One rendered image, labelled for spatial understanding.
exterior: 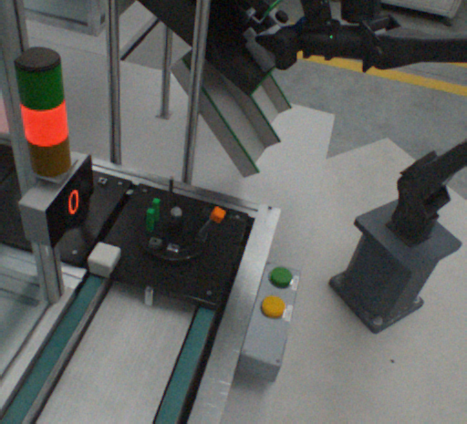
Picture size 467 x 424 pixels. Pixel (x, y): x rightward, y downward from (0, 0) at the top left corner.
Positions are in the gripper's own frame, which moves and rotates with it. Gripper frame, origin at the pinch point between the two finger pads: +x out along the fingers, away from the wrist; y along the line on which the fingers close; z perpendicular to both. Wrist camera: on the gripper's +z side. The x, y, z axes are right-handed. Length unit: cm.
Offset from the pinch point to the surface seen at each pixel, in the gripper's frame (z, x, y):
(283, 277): -37.8, -10.3, 21.2
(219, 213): -24.6, 0.2, 24.3
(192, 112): -13.5, 14.6, 9.4
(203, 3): 8.0, 8.2, 11.0
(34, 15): -8, 110, -33
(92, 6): -6, 87, -39
